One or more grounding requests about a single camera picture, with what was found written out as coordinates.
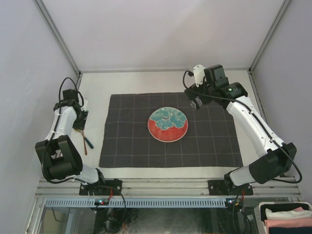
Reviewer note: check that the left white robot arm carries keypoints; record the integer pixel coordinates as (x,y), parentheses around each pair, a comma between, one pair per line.
(60,160)

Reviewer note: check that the white laundry basket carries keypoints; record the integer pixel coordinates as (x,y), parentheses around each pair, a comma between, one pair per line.
(291,217)

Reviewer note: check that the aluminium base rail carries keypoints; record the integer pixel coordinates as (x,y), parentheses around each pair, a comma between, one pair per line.
(167,187)

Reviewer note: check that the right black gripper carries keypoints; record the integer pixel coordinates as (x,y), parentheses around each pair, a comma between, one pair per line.
(195,89)

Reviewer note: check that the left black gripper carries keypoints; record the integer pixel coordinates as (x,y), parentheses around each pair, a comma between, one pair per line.
(80,125)

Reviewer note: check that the gold fork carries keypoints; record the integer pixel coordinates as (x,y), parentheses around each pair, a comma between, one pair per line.
(84,142)

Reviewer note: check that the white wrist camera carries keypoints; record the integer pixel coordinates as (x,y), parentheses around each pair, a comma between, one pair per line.
(199,75)
(85,103)

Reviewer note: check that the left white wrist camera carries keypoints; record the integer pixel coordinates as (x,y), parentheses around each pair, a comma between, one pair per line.
(85,103)

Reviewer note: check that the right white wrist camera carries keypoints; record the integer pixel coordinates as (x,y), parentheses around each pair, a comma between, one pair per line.
(199,75)

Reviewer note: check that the red and teal plate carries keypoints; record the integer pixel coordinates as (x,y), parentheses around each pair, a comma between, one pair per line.
(168,124)

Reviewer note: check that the clear drinking glass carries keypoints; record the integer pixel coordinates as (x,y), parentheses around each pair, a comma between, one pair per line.
(194,104)

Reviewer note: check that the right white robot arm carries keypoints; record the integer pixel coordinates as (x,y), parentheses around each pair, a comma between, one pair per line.
(275,157)

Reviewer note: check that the gold spoon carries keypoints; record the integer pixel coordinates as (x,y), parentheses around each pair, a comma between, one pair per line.
(87,140)

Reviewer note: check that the blue slotted cable duct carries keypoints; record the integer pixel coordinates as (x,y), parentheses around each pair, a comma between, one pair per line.
(137,202)

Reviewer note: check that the dark grey checked cloth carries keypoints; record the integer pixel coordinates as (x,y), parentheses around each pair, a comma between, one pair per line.
(210,139)

